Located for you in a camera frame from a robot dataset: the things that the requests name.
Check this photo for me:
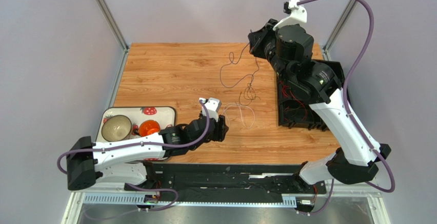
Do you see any black thin wire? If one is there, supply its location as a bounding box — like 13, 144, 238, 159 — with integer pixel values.
238, 76, 262, 107

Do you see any black compartment organizer bin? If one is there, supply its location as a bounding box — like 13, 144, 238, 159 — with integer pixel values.
276, 78, 329, 132

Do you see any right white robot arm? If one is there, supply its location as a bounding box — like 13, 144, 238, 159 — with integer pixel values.
248, 19, 391, 185

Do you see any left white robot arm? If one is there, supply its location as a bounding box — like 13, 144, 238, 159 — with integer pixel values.
60, 115, 229, 191

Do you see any strawberry print white tray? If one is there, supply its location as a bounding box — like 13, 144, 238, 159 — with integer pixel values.
96, 106, 176, 142

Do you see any cream enamel bowl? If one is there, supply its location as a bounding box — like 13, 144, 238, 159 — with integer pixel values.
101, 115, 132, 142

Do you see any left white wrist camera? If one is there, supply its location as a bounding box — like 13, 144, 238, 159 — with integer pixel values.
199, 97, 222, 122

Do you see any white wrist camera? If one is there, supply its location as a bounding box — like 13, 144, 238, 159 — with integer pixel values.
273, 0, 307, 31
199, 97, 222, 122

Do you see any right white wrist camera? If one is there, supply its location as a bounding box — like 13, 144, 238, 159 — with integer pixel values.
273, 0, 307, 31

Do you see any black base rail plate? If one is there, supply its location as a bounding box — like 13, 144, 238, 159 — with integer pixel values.
137, 162, 327, 205

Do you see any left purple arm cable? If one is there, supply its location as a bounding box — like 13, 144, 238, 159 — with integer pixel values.
57, 100, 211, 212

